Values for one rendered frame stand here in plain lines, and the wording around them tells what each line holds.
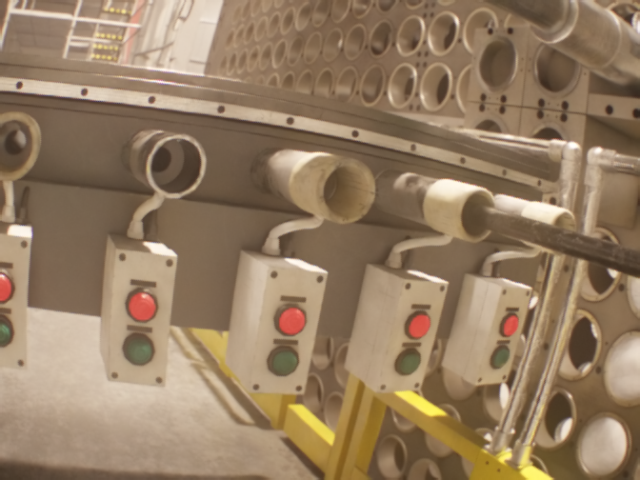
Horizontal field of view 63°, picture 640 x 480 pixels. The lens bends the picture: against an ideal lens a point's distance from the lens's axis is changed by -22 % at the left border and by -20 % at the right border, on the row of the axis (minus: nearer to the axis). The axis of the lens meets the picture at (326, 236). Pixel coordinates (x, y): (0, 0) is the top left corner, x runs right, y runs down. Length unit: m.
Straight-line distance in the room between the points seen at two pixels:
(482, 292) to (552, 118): 0.98
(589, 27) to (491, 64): 0.82
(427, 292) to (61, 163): 0.48
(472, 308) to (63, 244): 0.58
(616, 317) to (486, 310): 1.16
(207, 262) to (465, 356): 0.40
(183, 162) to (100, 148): 0.15
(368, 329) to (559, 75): 1.36
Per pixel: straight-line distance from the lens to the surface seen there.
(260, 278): 0.70
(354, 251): 0.83
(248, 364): 0.73
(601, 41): 1.44
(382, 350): 0.80
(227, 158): 0.77
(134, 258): 0.64
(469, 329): 0.93
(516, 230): 0.66
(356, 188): 0.66
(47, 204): 0.71
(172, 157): 0.64
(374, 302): 0.82
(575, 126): 1.74
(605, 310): 2.05
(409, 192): 0.79
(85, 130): 0.74
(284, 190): 0.69
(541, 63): 1.91
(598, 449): 2.21
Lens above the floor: 0.89
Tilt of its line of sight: 7 degrees down
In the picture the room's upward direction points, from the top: 11 degrees clockwise
